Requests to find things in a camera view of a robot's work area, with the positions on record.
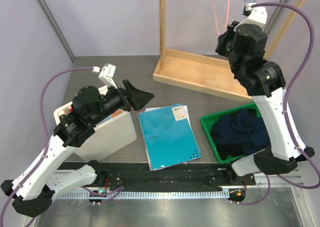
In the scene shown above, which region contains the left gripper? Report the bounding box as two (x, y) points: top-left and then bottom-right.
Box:
(89, 79), (154, 126)

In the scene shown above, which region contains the white storage box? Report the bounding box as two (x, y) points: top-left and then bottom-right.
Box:
(52, 84), (138, 162)

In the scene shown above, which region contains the black flower print t shirt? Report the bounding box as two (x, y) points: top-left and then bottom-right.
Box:
(210, 108), (257, 160)

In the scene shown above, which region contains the purple cable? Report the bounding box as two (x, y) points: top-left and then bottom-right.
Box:
(0, 66), (126, 227)
(237, 2), (320, 207)

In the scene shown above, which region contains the green plastic tray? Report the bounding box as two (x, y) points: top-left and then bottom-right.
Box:
(201, 103), (262, 164)

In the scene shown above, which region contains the pink hanger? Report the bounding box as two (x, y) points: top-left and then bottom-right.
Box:
(210, 0), (231, 36)

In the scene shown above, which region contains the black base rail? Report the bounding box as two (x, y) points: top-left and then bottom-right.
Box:
(57, 161), (258, 191)

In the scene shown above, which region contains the teal notebook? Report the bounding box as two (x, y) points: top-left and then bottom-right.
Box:
(140, 103), (202, 171)

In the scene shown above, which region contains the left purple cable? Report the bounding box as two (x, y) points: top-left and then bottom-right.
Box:
(0, 66), (126, 227)

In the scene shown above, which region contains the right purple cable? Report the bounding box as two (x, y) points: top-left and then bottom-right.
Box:
(237, 2), (320, 207)

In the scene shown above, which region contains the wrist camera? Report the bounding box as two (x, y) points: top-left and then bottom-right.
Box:
(240, 3), (268, 28)
(92, 63), (118, 89)

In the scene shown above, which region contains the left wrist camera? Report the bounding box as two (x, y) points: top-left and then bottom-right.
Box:
(92, 63), (118, 89)

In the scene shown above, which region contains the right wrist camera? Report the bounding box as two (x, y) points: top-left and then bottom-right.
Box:
(240, 3), (268, 28)

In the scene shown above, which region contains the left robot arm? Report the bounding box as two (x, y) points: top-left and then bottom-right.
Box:
(0, 79), (155, 218)

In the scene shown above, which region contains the navy blue t shirt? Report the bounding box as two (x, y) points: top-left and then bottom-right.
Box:
(210, 108), (271, 160)

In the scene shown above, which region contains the wooden clothes rack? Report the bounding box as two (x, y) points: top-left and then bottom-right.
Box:
(153, 0), (315, 103)

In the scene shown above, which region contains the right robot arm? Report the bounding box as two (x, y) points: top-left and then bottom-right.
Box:
(215, 21), (315, 185)

